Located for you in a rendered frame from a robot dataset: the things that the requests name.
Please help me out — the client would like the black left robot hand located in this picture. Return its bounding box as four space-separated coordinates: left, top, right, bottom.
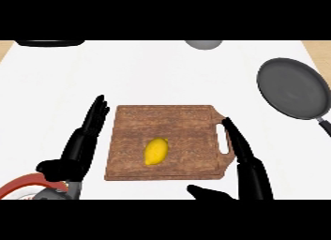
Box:
35 94 112 183

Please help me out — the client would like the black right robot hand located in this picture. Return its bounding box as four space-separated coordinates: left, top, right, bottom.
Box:
187 116 277 201

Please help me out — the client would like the yellow lemon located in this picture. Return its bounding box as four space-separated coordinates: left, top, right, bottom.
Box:
144 137 171 166

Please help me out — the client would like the brown wooden cutting board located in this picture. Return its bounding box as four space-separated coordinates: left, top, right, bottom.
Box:
103 104 234 182

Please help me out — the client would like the dark grey frying pan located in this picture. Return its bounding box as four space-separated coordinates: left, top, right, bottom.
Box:
255 57 331 152

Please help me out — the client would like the red rimmed white plate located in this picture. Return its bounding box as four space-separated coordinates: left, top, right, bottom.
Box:
0 172 70 201

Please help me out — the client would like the black flat object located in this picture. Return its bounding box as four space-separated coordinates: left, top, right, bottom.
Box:
13 39 87 48

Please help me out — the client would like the grey round object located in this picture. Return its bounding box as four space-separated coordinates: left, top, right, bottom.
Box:
186 39 226 51

